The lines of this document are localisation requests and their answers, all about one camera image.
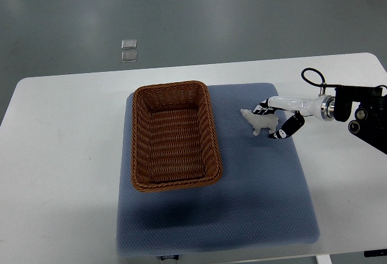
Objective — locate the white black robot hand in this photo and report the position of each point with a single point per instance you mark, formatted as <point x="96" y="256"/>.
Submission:
<point x="290" y="107"/>

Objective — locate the white bear figurine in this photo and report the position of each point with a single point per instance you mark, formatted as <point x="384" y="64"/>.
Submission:
<point x="260" y="122"/>

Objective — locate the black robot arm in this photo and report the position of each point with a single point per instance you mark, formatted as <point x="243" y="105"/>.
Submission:
<point x="363" y="106"/>

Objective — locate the brown wicker basket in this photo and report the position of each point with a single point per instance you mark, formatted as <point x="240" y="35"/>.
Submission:
<point x="174" y="144"/>

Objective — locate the blue quilted mat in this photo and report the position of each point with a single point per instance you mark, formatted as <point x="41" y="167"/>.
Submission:
<point x="262" y="198"/>

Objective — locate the black table control panel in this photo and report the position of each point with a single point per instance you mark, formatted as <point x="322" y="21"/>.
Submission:
<point x="370" y="254"/>

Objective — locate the lower floor plate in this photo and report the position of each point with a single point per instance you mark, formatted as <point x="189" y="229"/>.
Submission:
<point x="129" y="56"/>

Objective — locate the floor plate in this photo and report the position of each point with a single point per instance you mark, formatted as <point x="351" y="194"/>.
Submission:
<point x="128" y="44"/>
<point x="129" y="56"/>

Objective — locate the upper floor plate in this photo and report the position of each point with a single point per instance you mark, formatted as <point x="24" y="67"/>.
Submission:
<point x="128" y="44"/>

